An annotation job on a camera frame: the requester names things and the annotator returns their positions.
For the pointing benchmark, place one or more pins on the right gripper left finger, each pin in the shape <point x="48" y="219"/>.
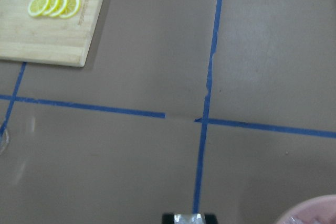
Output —
<point x="168" y="218"/>

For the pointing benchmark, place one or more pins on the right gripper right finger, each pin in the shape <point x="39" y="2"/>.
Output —
<point x="210" y="218"/>

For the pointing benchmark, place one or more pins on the pink bowl with ice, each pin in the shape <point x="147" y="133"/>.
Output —
<point x="315" y="210"/>

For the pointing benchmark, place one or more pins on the clear wine glass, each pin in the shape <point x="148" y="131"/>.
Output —
<point x="5" y="138"/>

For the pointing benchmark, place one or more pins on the bamboo cutting board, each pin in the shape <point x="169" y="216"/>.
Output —
<point x="55" y="41"/>

